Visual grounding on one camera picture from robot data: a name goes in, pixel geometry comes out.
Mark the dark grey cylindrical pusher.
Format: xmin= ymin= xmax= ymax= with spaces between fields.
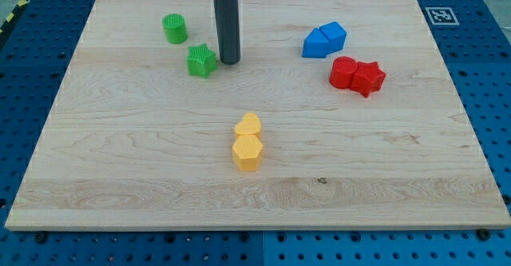
xmin=213 ymin=0 xmax=241 ymax=65

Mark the green star block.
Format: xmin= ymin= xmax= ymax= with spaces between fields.
xmin=186 ymin=43 xmax=217 ymax=78

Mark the wooden board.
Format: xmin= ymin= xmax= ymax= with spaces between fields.
xmin=6 ymin=0 xmax=510 ymax=232

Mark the red star block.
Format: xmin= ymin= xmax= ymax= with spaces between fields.
xmin=349 ymin=62 xmax=386 ymax=98

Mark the green cylinder block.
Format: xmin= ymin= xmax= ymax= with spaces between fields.
xmin=162 ymin=14 xmax=188 ymax=44

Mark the blue triangle block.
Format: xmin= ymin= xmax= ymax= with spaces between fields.
xmin=302 ymin=28 xmax=330 ymax=58

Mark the blue cube block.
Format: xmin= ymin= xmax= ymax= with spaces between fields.
xmin=319 ymin=21 xmax=347 ymax=54

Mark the yellow heart block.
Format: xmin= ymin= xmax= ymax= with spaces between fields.
xmin=235 ymin=112 xmax=262 ymax=139

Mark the red cylinder block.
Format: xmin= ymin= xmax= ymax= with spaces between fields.
xmin=329 ymin=56 xmax=358 ymax=89

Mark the yellow hexagon block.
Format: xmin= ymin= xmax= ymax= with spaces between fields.
xmin=232 ymin=135 xmax=263 ymax=172

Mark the white fiducial marker tag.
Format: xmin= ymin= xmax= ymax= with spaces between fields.
xmin=426 ymin=6 xmax=459 ymax=26

